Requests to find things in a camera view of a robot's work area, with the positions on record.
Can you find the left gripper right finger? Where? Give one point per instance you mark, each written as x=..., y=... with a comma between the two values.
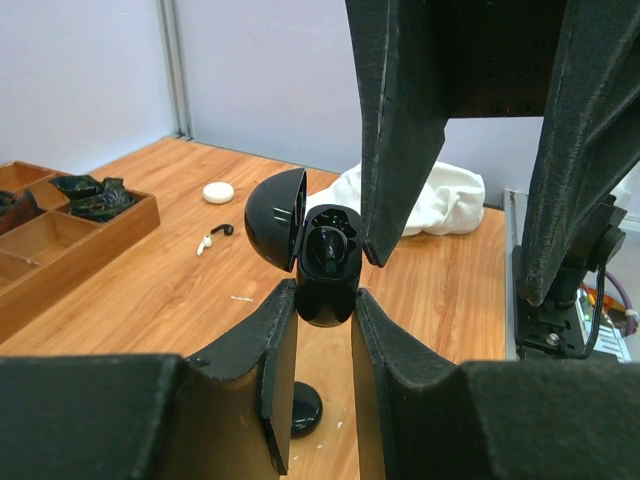
x=419, y=416

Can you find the white charging case right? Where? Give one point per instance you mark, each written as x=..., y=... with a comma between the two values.
x=218, y=193

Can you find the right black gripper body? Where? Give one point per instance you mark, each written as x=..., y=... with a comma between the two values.
x=497, y=56

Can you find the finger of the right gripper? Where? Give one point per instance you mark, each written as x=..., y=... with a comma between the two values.
x=590, y=134
x=403, y=111

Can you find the wooden compartment tray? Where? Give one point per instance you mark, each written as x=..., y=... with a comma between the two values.
x=57, y=231

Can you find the white earbud centre right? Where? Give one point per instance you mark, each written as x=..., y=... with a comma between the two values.
x=205, y=243

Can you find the crumpled white cloth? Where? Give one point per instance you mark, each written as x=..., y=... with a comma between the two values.
x=451, y=200

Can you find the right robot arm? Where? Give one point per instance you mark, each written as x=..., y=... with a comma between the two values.
x=552, y=327

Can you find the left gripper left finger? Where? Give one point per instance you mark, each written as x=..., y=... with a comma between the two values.
x=224, y=412

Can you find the black earbud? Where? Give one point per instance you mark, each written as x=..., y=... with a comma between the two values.
x=326, y=250
x=226, y=229

